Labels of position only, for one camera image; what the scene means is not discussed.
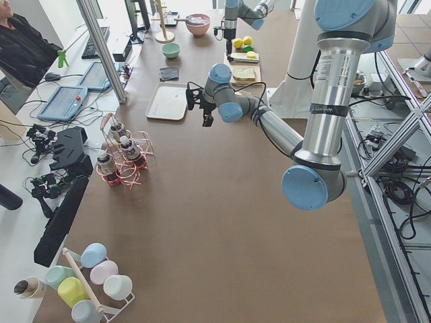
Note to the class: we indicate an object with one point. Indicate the yellow lemon lower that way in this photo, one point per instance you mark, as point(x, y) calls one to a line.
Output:
point(237, 43)

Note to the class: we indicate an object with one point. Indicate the bread slice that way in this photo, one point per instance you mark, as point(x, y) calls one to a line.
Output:
point(244, 74)

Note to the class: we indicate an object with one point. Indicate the teach pendant near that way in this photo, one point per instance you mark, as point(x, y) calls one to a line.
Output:
point(64, 103)

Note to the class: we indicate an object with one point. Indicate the tea bottle two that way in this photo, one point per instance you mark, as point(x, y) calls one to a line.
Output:
point(129, 148)

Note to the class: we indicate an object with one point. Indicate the wooden cutting board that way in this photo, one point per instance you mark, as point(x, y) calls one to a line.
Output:
point(232, 65)

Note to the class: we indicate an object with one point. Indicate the steel muddler tool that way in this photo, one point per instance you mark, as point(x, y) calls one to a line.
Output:
point(243, 60)

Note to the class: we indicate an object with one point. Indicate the paper cup with metal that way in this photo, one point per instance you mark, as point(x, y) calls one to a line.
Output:
point(29, 288)

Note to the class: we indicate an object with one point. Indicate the green lime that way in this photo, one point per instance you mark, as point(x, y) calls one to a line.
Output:
point(248, 48)

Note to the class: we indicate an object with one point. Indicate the yellow lemon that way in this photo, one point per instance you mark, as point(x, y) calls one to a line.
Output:
point(247, 40)
point(237, 43)

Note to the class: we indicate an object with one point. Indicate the wooden mug tree stand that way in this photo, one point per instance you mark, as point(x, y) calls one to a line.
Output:
point(164, 36)

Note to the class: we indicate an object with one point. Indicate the tea bottle three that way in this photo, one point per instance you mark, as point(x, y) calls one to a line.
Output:
point(107, 166)

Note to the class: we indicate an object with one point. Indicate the mint cup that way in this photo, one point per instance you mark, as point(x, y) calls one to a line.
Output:
point(57, 274)

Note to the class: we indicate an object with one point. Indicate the pink cup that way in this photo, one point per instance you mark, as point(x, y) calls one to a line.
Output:
point(102, 271)

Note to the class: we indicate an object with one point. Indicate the white cup rack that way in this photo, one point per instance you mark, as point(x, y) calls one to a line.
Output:
point(109, 307)

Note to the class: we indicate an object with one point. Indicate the pink bowl with ice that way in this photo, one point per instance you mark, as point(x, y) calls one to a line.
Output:
point(200, 29)

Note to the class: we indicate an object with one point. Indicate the yellow cup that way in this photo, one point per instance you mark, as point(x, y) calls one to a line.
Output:
point(72, 291)

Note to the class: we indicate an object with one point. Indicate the seated person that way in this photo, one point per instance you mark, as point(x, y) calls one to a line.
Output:
point(25, 54)

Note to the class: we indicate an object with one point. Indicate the tea bottle one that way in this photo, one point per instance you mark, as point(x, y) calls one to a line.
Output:
point(118, 131)

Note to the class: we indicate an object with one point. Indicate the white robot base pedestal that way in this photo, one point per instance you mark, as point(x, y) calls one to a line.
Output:
point(291, 99)

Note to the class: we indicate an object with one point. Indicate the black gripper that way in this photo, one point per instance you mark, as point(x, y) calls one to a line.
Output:
point(229, 34)
point(209, 107)

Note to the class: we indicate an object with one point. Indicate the grey cup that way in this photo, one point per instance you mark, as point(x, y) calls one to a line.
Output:
point(84, 311)

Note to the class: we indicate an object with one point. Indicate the black keyboard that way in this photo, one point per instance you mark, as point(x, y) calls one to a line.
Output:
point(90, 51)

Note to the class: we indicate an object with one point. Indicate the white cup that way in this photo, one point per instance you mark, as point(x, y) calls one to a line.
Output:
point(118, 287)

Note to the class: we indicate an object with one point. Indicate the yellow lemon upper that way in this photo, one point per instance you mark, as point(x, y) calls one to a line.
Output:
point(247, 40)

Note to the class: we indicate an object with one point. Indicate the mint green bowl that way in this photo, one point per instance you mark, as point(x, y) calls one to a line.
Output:
point(171, 50)

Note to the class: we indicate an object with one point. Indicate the copper wire bottle rack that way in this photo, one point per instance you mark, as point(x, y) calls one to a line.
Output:
point(128, 172)

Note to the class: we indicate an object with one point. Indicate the cream rabbit tray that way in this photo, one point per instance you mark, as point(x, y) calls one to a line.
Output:
point(168, 102)

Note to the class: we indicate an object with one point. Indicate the teach pendant far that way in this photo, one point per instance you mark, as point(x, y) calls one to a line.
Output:
point(95, 78)

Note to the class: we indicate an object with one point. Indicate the blue cup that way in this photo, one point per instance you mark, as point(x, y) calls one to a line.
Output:
point(94, 254)

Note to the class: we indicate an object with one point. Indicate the grey folded cloth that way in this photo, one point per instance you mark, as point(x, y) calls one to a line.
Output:
point(168, 73)

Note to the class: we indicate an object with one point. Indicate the metal ice scoop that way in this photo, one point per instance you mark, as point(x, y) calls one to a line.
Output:
point(192, 20)

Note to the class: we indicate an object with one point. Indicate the teach pendant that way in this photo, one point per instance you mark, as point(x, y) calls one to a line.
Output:
point(95, 78)
point(64, 103)

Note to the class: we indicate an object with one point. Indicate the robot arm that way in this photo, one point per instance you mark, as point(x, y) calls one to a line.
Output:
point(234, 10)
point(343, 31)

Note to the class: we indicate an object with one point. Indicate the half lemon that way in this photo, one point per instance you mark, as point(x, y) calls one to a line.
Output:
point(251, 54)

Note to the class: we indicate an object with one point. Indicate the aluminium frame post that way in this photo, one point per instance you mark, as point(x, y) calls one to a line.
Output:
point(90, 19)

